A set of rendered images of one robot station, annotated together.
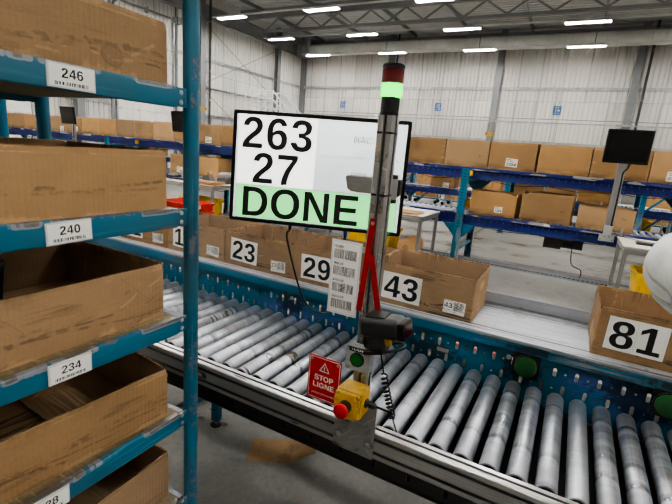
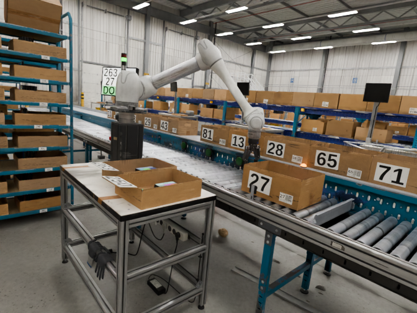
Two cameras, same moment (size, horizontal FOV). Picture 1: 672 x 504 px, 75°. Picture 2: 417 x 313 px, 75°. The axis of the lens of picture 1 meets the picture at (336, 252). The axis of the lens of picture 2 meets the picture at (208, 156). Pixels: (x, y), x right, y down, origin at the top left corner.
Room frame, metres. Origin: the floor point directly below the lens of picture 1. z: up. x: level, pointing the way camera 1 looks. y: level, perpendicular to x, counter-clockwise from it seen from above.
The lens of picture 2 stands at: (-1.25, -1.85, 1.27)
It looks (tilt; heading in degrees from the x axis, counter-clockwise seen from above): 11 degrees down; 19
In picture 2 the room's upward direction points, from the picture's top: 5 degrees clockwise
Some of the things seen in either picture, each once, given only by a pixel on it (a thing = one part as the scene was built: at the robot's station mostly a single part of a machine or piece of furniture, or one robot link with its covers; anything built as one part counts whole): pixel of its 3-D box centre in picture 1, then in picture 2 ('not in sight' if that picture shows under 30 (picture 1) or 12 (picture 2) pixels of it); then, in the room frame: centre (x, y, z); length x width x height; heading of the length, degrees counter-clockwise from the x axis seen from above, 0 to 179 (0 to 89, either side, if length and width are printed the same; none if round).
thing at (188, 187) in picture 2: not in sight; (159, 185); (0.03, -1.14, 0.80); 0.38 x 0.28 x 0.10; 154
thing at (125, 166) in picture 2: not in sight; (139, 171); (0.21, -0.89, 0.80); 0.38 x 0.28 x 0.10; 154
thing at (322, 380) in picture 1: (333, 382); not in sight; (1.07, -0.02, 0.85); 0.16 x 0.01 x 0.13; 62
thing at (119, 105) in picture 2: not in sight; (128, 106); (0.41, -0.64, 1.20); 0.22 x 0.18 x 0.06; 58
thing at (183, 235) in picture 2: not in sight; (167, 226); (0.33, -1.05, 0.41); 0.45 x 0.06 x 0.08; 62
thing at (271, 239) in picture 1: (275, 249); (145, 119); (2.09, 0.30, 0.96); 0.39 x 0.29 x 0.17; 62
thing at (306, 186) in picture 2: not in sight; (282, 182); (0.44, -1.75, 0.83); 0.39 x 0.29 x 0.17; 64
